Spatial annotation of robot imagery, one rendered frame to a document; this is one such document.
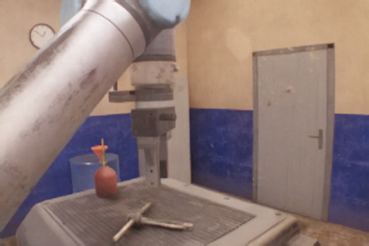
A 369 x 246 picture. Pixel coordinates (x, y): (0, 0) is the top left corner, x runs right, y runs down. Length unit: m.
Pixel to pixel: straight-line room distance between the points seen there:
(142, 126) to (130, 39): 0.22
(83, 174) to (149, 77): 2.80
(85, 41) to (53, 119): 0.08
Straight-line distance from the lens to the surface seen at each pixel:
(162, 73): 0.52
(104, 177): 0.80
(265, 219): 0.67
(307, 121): 3.64
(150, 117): 0.49
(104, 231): 0.63
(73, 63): 0.29
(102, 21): 0.31
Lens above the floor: 1.62
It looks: 6 degrees down
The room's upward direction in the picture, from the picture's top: 2 degrees counter-clockwise
